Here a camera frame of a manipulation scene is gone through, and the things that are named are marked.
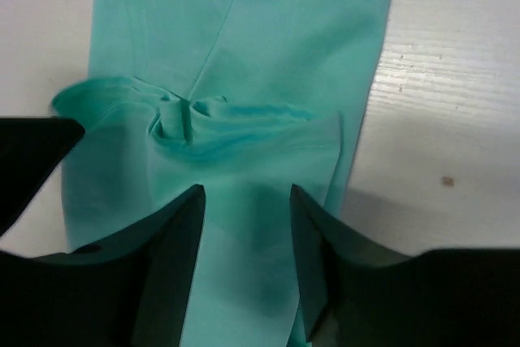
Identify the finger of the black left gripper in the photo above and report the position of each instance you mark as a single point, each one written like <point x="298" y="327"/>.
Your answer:
<point x="31" y="148"/>

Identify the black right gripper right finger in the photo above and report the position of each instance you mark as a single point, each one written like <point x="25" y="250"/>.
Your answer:
<point x="356" y="292"/>

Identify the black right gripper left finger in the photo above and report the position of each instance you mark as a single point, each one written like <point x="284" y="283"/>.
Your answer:
<point x="130" y="288"/>

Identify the teal t shirt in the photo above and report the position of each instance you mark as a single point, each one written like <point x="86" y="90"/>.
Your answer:
<point x="246" y="98"/>

